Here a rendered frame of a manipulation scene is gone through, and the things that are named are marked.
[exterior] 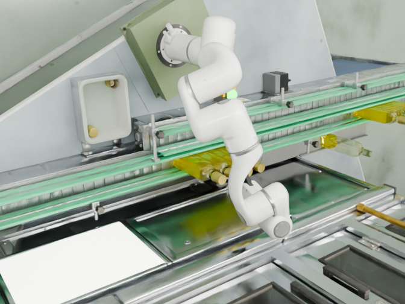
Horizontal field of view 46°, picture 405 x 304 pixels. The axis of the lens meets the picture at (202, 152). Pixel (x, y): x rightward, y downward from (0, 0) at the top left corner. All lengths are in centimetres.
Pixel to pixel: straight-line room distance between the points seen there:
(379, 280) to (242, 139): 57
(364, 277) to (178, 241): 55
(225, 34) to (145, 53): 41
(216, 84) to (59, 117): 69
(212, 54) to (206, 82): 9
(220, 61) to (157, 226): 63
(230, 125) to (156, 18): 68
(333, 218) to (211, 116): 69
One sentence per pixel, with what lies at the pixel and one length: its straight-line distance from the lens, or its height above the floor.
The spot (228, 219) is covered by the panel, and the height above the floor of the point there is 121.
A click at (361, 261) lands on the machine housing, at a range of 152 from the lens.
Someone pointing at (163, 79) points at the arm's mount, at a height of 84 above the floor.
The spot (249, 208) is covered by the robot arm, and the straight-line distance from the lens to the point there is 123.
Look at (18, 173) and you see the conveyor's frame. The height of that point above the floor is 81.
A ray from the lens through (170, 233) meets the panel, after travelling 155.
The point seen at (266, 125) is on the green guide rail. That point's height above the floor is 94.
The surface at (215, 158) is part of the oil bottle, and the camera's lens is 170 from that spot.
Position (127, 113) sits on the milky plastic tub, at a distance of 171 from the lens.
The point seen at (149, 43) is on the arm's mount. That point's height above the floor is 84.
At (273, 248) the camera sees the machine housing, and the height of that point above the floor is 141.
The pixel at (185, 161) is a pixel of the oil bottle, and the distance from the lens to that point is 172.
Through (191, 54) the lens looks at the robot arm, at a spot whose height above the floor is 103.
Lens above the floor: 235
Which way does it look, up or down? 52 degrees down
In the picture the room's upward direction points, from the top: 115 degrees clockwise
